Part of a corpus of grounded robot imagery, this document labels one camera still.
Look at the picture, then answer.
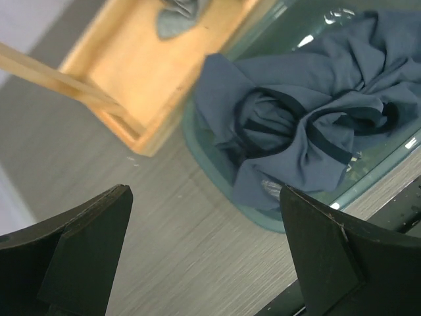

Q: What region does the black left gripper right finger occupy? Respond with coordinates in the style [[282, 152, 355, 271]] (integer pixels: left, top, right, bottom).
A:
[[279, 184, 421, 316]]

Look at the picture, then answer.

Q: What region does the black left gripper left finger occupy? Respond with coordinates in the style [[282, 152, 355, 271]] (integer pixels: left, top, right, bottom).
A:
[[1, 184, 133, 315]]

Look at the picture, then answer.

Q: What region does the navy blue tank top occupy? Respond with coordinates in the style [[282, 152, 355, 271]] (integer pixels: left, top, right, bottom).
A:
[[194, 10, 420, 210]]

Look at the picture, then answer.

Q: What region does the grey tank top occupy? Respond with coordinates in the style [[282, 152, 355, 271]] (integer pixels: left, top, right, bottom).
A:
[[156, 0, 210, 40]]

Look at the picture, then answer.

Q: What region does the wooden clothes rack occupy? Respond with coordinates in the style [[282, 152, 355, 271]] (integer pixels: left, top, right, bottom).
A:
[[1, 1, 275, 157]]

